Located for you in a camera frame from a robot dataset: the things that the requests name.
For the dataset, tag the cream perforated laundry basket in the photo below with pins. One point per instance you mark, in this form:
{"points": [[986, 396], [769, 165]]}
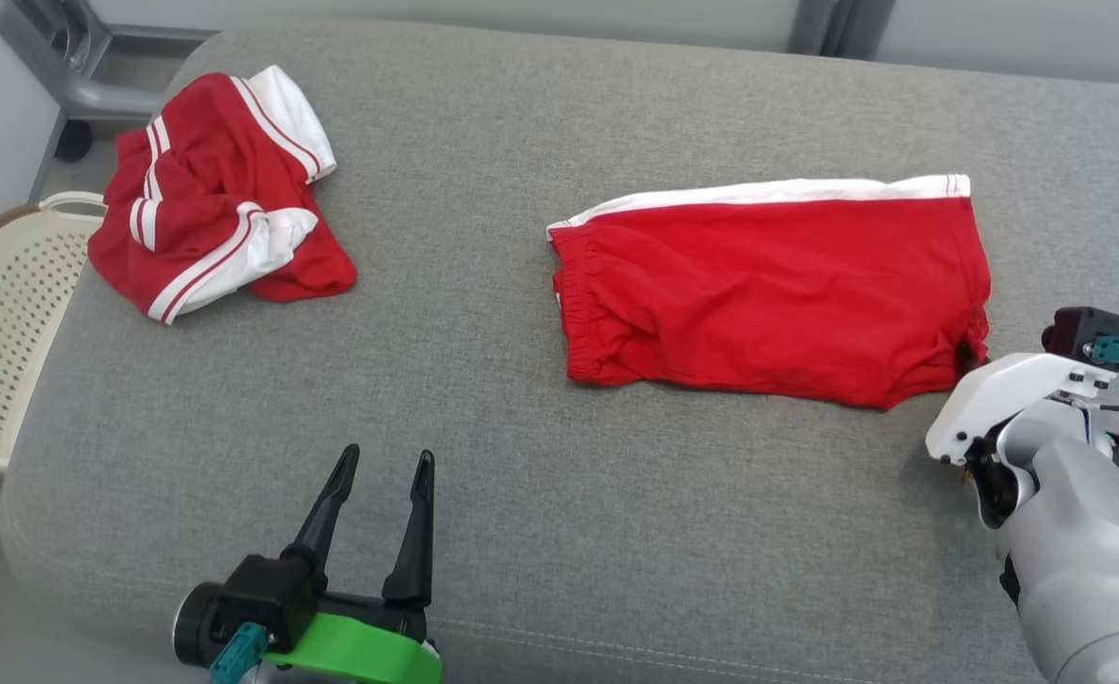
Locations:
{"points": [[9, 332]]}

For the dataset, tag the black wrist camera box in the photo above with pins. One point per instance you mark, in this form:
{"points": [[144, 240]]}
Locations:
{"points": [[265, 594], [1077, 332]]}

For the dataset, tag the grey metal partition post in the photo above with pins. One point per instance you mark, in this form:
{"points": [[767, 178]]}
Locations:
{"points": [[835, 24]]}

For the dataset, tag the grey metal wheeled stand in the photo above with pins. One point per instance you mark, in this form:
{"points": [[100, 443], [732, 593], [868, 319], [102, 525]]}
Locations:
{"points": [[75, 90]]}

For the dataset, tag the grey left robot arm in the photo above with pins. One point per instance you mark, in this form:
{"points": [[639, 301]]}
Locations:
{"points": [[194, 622]]}

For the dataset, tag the red basketball jersey white sleeves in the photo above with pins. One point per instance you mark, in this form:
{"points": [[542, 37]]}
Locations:
{"points": [[199, 209]]}

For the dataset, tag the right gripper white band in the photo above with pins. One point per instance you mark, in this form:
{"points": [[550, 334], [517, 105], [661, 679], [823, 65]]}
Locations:
{"points": [[996, 394]]}

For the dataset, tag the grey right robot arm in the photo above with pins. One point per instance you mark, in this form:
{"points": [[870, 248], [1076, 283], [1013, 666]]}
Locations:
{"points": [[1091, 570]]}

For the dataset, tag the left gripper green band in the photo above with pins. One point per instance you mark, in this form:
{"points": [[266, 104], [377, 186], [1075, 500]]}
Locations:
{"points": [[360, 655]]}

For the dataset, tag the red shorts white side stripe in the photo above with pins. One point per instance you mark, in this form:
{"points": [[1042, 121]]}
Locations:
{"points": [[768, 294]]}

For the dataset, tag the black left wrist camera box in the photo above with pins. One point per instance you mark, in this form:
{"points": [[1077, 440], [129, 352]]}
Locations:
{"points": [[265, 594]]}

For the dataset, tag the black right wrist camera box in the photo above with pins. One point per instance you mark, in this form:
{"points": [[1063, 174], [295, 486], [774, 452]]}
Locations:
{"points": [[1077, 332]]}

